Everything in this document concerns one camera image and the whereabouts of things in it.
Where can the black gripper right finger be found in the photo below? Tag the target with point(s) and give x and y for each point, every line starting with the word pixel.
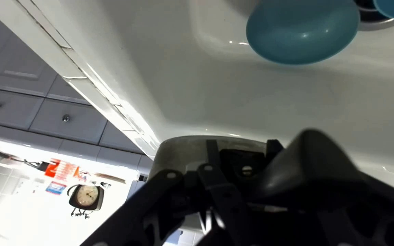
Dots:
pixel 379 219

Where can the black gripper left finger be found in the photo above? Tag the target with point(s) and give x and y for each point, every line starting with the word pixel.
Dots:
pixel 161 200

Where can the round clock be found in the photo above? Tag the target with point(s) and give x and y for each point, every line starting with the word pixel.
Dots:
pixel 87 197

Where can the orange packages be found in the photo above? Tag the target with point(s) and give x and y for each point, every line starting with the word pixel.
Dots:
pixel 65 171

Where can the teal bowl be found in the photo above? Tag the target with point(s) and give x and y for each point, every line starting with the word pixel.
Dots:
pixel 301 31

